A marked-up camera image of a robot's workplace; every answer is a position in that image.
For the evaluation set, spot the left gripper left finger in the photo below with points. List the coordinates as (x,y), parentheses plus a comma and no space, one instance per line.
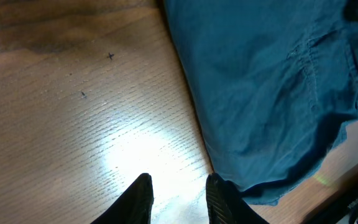
(133,206)

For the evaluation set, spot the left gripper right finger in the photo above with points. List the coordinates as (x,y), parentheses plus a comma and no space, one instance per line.
(225,206)

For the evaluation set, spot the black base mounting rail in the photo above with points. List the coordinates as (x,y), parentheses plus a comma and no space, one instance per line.
(341,207)

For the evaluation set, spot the blue denim shorts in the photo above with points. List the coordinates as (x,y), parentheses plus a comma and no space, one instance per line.
(274,83)

